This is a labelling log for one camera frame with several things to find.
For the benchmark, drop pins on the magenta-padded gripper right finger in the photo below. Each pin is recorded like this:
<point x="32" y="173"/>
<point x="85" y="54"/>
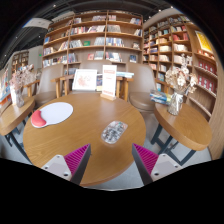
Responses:
<point x="146" y="159"/>

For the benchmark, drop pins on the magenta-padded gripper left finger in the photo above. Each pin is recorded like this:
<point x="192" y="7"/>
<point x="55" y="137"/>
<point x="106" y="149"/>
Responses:
<point x="76" y="159"/>

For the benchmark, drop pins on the transparent computer mouse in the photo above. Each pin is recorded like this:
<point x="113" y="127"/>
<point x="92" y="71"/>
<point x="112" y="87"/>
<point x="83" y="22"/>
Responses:
<point x="114" y="132"/>

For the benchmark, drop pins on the white mouse pad red rest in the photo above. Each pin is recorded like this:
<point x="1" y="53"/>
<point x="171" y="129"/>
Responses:
<point x="56" y="112"/>

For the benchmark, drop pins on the round wooden side table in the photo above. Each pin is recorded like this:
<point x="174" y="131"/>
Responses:
<point x="183" y="128"/>
<point x="13" y="115"/>

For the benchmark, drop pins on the colourful book stack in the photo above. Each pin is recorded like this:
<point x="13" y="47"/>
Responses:
<point x="160" y="97"/>

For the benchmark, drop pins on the beige wooden armchair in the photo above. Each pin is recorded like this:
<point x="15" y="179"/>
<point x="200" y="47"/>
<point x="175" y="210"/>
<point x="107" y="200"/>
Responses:
<point x="95" y="65"/>
<point x="141" y="86"/>
<point x="48" y="83"/>

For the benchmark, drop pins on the white framed picture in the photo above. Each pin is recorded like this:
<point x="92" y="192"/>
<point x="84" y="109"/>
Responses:
<point x="84" y="80"/>

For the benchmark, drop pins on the dark book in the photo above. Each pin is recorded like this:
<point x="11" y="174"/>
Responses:
<point x="99" y="82"/>

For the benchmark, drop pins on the glass vase cream dried flowers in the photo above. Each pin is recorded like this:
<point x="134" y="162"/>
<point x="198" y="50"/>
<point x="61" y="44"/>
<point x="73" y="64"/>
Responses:
<point x="178" y="80"/>

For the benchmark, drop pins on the white sign in wooden stand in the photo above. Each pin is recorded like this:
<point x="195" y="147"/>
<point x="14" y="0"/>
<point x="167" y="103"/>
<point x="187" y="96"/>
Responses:
<point x="109" y="80"/>

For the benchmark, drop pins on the light blue book stack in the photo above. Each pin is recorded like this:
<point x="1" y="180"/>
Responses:
<point x="125" y="74"/>

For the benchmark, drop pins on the small white table card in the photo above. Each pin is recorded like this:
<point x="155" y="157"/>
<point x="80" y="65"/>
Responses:
<point x="13" y="96"/>

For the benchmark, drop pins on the glass vase pink dried flowers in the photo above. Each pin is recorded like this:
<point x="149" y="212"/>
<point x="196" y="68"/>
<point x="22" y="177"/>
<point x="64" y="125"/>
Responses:
<point x="20" y="80"/>

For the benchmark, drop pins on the orange book display table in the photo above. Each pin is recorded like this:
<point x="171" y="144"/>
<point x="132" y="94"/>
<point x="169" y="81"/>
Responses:
<point x="4" y="90"/>

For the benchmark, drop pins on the small distant wooden bookshelf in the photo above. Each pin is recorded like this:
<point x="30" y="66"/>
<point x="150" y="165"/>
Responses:
<point x="20" y="61"/>

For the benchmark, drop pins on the wooden bookshelf with yellow poster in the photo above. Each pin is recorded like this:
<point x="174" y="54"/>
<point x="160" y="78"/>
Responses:
<point x="173" y="46"/>

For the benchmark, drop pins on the large wooden bookshelf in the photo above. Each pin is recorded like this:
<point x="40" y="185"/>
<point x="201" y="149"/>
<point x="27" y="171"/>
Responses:
<point x="93" y="36"/>

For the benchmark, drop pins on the white hanging ceiling sign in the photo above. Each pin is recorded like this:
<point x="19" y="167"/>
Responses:
<point x="37" y="23"/>

